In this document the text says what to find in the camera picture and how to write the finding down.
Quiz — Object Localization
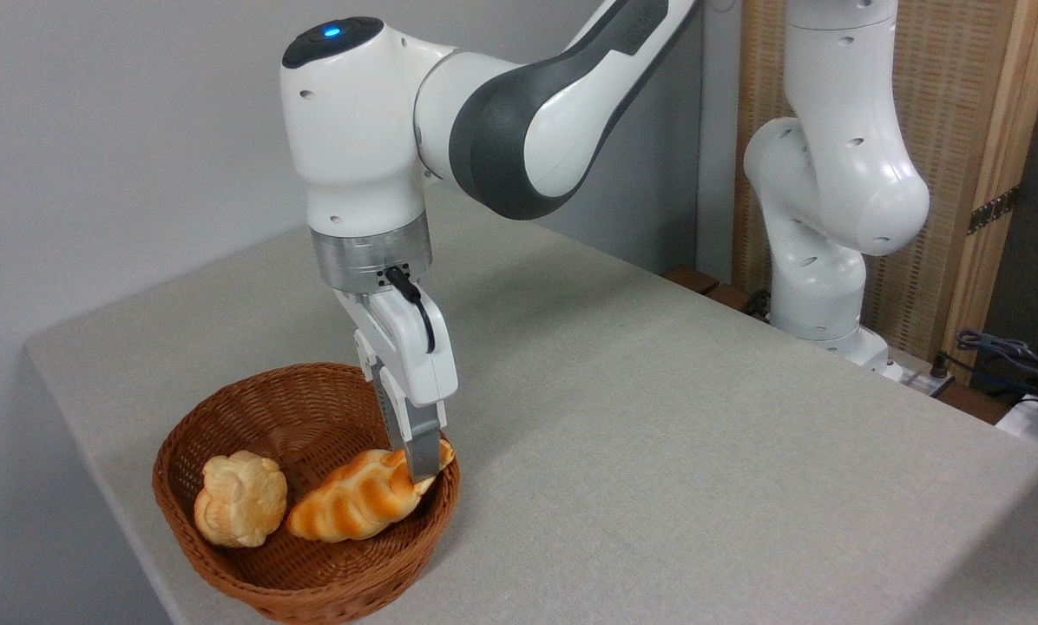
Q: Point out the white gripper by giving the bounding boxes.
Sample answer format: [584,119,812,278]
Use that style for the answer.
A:
[334,286,460,484]

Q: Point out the braided golden bread loaf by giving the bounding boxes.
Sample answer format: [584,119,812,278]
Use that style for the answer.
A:
[286,438,457,543]

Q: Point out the round pale bread roll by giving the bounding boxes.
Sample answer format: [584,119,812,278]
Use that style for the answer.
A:
[194,450,289,549]

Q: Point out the brown wicker basket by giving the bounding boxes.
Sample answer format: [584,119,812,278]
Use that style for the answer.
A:
[152,362,463,625]

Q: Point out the brown wooden floor beam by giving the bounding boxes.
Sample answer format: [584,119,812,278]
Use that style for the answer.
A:
[662,266,773,324]

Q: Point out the white cloth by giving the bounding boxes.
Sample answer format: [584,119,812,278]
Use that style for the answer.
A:
[995,393,1038,463]

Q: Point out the metal screen hinge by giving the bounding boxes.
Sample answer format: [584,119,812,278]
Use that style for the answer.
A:
[968,185,1022,236]

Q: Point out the wooden woven screen panel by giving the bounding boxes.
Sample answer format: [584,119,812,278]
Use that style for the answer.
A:
[732,0,1038,385]

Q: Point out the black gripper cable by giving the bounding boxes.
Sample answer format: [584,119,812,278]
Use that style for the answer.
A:
[385,266,437,355]

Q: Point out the blue grey cable bundle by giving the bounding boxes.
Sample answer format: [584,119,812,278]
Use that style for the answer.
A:
[956,329,1038,402]

